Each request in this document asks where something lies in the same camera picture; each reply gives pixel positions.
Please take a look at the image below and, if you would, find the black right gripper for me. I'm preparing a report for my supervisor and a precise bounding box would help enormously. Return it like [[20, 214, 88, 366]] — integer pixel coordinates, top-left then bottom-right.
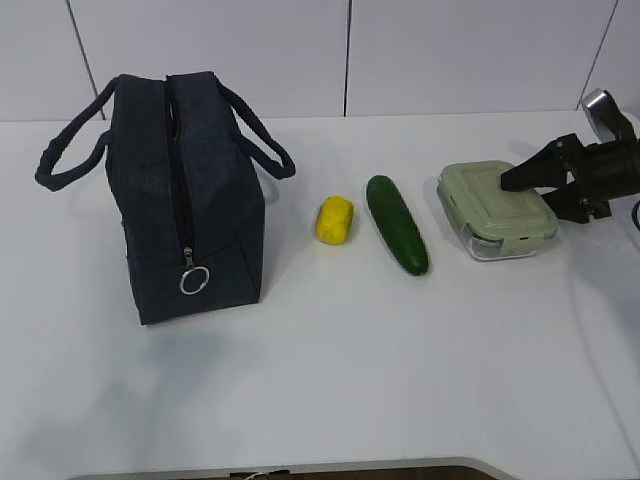
[[500, 134, 639, 223]]

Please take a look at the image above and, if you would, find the glass container with green lid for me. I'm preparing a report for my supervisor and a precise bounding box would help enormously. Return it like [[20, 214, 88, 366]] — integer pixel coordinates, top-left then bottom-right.
[[436, 160, 558, 261]]

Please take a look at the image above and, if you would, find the green cucumber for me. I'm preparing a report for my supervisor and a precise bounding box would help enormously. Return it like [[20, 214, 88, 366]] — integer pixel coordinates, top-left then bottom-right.
[[366, 175, 429, 276]]

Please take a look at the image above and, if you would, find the yellow lemon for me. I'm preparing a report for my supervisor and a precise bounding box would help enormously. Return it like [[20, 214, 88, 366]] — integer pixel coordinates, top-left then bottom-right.
[[315, 196, 355, 245]]

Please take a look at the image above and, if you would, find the silver zipper pull ring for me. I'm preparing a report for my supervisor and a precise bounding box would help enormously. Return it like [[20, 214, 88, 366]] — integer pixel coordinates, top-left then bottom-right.
[[178, 246, 210, 297]]

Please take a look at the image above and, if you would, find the dark blue lunch bag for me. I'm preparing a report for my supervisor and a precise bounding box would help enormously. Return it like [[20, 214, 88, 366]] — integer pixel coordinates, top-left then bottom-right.
[[35, 71, 296, 325]]

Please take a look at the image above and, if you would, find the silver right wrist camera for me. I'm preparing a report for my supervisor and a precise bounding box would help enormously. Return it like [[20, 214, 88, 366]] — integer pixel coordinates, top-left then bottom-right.
[[580, 88, 637, 143]]

